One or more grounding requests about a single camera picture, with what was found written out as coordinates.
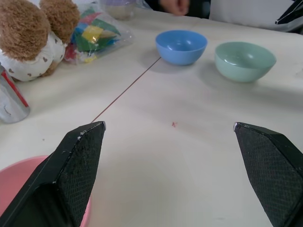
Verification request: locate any silver can with red stripe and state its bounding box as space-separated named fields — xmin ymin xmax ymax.
xmin=0 ymin=63 xmax=31 ymax=124

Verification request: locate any green plastic bowl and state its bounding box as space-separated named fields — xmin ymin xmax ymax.
xmin=214 ymin=41 xmax=277 ymax=83

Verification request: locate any clear jar with purple lid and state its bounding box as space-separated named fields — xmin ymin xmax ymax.
xmin=101 ymin=0 xmax=137 ymax=21

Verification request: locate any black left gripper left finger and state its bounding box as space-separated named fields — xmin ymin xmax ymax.
xmin=0 ymin=121 xmax=107 ymax=227

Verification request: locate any blue plastic bowl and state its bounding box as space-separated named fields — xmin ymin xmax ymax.
xmin=155 ymin=29 xmax=208 ymax=66

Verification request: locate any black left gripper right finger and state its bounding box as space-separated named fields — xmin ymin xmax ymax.
xmin=232 ymin=122 xmax=303 ymax=227

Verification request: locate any pink plastic bowl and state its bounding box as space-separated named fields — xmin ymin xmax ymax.
xmin=0 ymin=155 xmax=92 ymax=227

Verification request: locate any brown plush teddy bear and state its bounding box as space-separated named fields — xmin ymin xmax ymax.
xmin=0 ymin=0 xmax=81 ymax=82

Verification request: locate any person's bare hand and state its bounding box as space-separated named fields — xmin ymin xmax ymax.
xmin=159 ymin=0 xmax=190 ymax=17

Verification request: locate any person in white clothing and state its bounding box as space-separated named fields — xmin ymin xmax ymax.
xmin=144 ymin=0 xmax=303 ymax=33

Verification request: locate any clear bag of colourful pieces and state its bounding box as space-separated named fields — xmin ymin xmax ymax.
xmin=63 ymin=3 xmax=134 ymax=66

